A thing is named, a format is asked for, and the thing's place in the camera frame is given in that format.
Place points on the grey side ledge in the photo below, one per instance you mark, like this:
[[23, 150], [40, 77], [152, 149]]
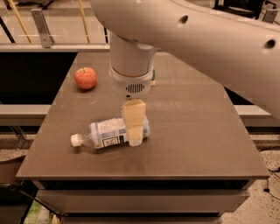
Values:
[[23, 115]]

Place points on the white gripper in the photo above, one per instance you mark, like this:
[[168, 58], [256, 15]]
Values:
[[131, 85]]

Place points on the red apple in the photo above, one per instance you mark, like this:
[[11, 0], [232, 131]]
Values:
[[85, 78]]

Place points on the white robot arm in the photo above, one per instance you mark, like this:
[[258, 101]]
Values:
[[241, 54]]

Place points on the green and yellow sponge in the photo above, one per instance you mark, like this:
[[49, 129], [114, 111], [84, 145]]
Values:
[[153, 80]]

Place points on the blue plastic water bottle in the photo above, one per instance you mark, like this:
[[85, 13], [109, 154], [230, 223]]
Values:
[[103, 134]]

